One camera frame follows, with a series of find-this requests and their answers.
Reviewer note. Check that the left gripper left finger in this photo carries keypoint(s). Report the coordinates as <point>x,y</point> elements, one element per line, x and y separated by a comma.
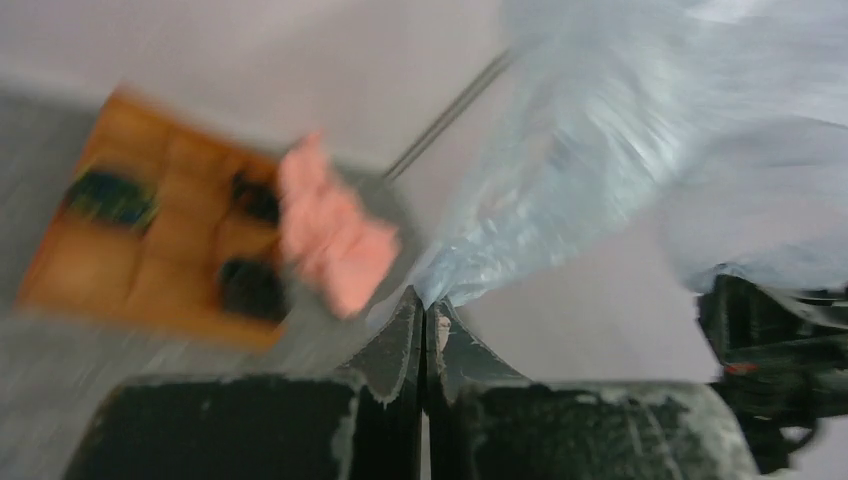
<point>359,421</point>

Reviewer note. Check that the orange compartment tray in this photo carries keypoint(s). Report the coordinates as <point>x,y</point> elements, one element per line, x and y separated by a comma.
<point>163,279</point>

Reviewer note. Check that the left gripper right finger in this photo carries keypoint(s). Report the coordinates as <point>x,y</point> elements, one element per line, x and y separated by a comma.
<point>488,421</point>

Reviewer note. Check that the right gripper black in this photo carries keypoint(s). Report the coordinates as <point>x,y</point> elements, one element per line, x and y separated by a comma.
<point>783,359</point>

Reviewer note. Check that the light blue plastic trash bag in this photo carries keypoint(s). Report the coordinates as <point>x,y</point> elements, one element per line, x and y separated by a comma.
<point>729,117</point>

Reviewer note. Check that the right corner aluminium post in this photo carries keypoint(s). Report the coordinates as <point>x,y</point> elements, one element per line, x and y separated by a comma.
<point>456,108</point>

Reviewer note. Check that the pink cloth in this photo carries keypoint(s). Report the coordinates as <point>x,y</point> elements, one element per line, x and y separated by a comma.
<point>335,245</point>

